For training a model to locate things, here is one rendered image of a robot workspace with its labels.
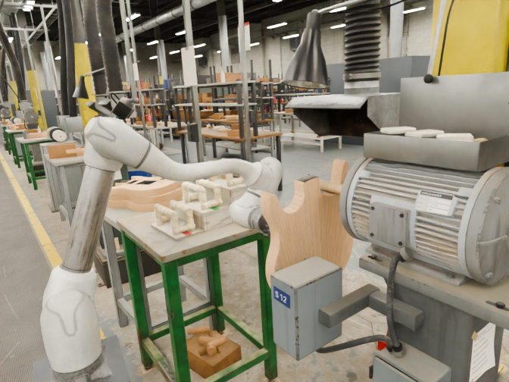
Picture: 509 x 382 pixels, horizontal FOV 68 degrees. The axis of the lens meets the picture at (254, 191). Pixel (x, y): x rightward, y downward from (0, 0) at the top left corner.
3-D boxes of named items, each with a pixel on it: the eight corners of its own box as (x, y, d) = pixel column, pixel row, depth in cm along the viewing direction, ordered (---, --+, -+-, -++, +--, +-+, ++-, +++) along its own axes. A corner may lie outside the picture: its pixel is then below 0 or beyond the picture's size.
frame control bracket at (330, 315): (379, 301, 101) (380, 288, 100) (329, 330, 90) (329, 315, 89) (367, 295, 104) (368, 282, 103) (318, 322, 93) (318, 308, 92)
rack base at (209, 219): (232, 223, 187) (232, 205, 184) (204, 232, 177) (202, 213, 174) (203, 211, 207) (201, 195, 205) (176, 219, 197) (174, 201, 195)
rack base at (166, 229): (205, 231, 177) (204, 229, 177) (176, 241, 168) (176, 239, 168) (176, 218, 198) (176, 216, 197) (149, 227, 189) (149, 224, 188)
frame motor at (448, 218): (537, 270, 88) (554, 161, 82) (482, 313, 74) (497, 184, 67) (386, 225, 121) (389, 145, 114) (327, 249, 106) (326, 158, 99)
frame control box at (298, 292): (401, 374, 94) (406, 280, 87) (341, 421, 82) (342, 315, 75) (328, 328, 113) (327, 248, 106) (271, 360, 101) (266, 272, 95)
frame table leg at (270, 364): (278, 381, 209) (270, 228, 186) (270, 386, 206) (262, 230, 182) (272, 375, 213) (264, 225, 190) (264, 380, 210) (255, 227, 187)
